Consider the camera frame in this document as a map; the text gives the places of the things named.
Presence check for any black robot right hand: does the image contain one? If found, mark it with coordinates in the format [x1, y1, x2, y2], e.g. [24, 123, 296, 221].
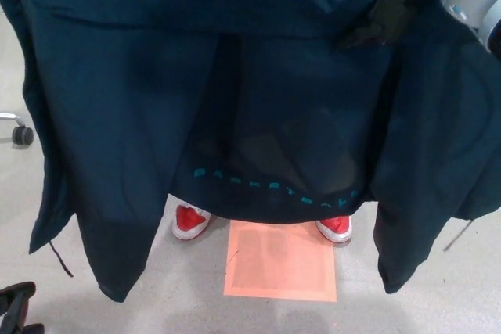
[339, 0, 416, 51]

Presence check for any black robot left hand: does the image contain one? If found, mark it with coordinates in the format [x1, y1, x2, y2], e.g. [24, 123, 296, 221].
[0, 280, 45, 334]

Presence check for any dark teal coat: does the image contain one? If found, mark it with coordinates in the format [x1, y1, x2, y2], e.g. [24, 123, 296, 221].
[0, 0, 501, 306]

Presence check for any black chair caster wheel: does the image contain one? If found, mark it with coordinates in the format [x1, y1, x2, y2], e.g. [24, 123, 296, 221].
[11, 124, 34, 145]

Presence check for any red white sneaker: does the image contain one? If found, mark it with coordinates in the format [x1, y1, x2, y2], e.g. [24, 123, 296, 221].
[171, 202, 213, 241]
[314, 214, 354, 244]

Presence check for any orange square floor marking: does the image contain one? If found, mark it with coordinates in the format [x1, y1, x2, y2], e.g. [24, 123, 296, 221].
[222, 219, 338, 303]

